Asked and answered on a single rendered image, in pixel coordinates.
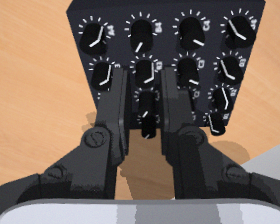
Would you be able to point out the black knob box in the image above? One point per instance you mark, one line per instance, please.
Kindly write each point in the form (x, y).
(214, 72)

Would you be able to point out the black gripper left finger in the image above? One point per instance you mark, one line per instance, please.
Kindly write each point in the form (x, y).
(90, 169)

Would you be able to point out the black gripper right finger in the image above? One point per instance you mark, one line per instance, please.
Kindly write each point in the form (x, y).
(205, 172)

